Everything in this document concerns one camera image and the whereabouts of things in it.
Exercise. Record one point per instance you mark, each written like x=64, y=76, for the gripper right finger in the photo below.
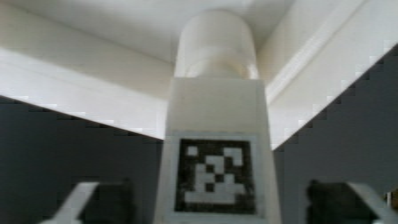
x=344, y=203

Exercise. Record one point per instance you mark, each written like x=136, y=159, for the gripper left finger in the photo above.
x=96, y=205

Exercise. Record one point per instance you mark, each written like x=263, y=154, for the white square table top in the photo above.
x=87, y=51

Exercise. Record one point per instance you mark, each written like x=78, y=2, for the white table leg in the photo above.
x=216, y=183

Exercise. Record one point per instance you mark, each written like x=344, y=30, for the white L-shaped fence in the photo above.
x=337, y=83

